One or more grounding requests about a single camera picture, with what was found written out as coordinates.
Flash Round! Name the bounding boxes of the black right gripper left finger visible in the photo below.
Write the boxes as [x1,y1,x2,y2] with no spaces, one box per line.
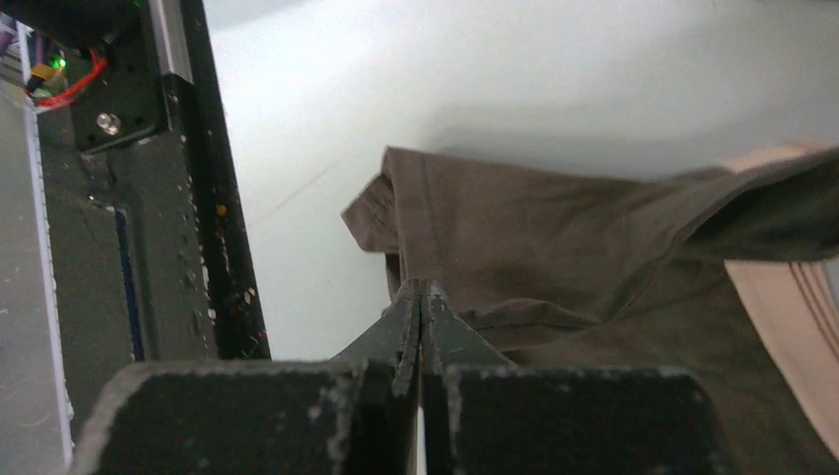
[70,280,421,474]

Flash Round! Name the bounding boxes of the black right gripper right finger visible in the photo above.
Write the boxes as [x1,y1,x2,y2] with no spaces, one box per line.
[420,282,731,474]

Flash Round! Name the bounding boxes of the brown boxer briefs beige waistband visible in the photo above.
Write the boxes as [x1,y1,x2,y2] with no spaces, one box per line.
[342,143,838,474]

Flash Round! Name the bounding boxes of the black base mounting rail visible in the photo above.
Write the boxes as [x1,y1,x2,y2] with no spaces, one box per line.
[26,1,270,439]

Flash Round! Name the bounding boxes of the red wire with connector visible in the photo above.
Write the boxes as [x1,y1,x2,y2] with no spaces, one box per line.
[25,48,108,110]

